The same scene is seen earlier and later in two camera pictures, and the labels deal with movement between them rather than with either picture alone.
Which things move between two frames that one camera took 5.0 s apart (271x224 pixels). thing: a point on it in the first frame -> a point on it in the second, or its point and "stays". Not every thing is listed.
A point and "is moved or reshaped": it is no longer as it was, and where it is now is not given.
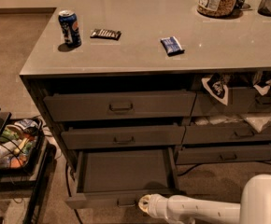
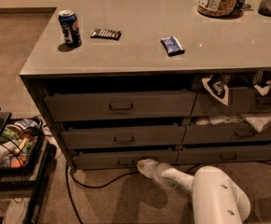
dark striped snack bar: x=106 y=34 stays
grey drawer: x=231 y=133 stays
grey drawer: x=117 y=105 stays
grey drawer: x=118 y=178 is moved or reshaped
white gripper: x=158 y=203 -> x=161 y=174
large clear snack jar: x=218 y=1 stays
